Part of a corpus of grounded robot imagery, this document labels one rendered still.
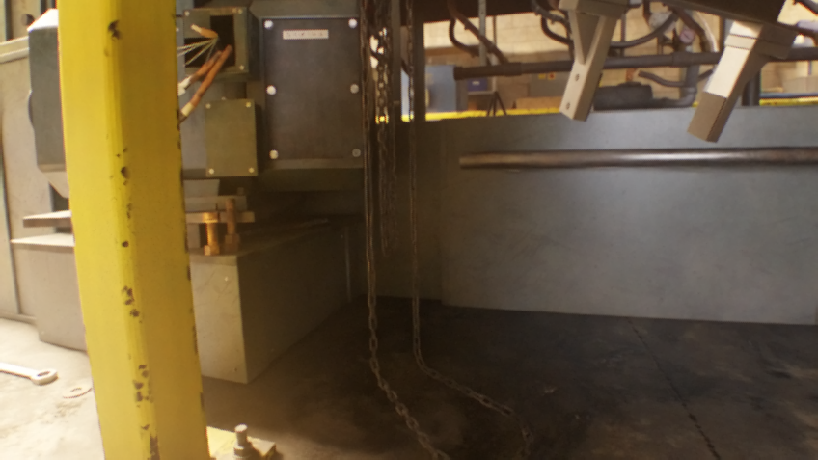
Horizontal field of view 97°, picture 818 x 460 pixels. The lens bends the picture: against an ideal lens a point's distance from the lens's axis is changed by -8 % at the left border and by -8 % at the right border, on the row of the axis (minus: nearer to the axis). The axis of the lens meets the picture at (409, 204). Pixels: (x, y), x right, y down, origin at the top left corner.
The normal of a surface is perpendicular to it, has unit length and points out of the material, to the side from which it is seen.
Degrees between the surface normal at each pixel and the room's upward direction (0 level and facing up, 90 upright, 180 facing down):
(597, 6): 113
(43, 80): 90
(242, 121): 90
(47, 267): 90
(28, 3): 90
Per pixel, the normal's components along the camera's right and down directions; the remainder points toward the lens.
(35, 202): -0.27, 0.10
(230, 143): 0.07, 0.09
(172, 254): 0.96, 0.00
